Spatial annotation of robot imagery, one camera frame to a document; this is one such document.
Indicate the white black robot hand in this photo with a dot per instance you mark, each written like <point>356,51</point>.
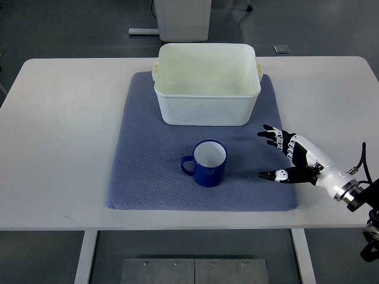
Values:
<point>310,165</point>

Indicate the blue enamel mug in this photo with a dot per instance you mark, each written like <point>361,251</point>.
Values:
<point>206,164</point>

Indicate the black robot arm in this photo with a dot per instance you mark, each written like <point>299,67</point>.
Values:
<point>364,194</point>

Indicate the white plastic box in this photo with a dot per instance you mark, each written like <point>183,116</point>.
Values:
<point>206,84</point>

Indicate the right white table leg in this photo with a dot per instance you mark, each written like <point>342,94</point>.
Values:
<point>303,256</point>

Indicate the white table leg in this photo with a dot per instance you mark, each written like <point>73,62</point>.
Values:
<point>83,271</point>
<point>303,256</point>

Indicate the small grey floor socket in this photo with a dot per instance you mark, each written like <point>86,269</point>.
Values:
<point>281,49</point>

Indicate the blue textured mat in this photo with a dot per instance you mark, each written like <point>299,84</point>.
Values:
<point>147,174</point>

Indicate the white cabinet in background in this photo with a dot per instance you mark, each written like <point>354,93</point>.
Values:
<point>183,21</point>

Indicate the grey metal floor plate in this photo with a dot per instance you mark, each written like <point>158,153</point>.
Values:
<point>194,271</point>

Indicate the grey metal base bar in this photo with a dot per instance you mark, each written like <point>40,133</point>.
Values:
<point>143,32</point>

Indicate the left white table leg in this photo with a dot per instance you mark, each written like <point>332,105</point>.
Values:
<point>83,271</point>

